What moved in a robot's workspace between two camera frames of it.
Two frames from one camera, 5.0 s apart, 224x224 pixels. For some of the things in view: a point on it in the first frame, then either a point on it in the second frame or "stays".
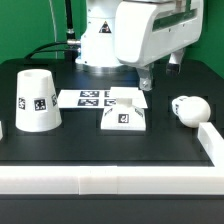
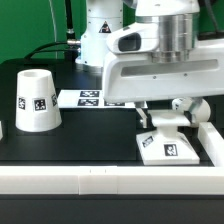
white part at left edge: x=1 y=131 stays
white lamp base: x=123 y=117 -> x=167 y=146
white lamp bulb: x=191 y=110 stays
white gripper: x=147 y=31 -> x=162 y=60
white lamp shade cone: x=38 y=107 stays
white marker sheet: x=101 y=99 stays
